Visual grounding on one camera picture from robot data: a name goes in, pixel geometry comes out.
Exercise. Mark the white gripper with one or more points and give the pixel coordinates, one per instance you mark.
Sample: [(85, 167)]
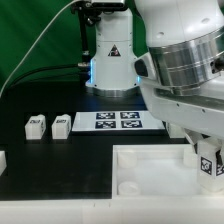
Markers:
[(197, 114)]

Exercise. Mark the white square table top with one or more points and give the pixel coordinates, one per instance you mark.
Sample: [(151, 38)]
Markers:
[(158, 170)]

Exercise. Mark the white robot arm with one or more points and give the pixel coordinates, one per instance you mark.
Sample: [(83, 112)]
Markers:
[(179, 76)]

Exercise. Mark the white sheet with markers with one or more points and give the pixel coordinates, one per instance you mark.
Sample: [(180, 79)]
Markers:
[(115, 121)]

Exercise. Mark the white left obstacle block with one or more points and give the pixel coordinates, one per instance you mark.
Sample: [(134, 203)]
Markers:
[(3, 163)]

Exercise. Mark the white front border rail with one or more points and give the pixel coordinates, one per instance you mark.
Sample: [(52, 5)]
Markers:
[(194, 210)]

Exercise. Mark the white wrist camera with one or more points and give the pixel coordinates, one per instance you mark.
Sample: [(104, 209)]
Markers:
[(144, 66)]

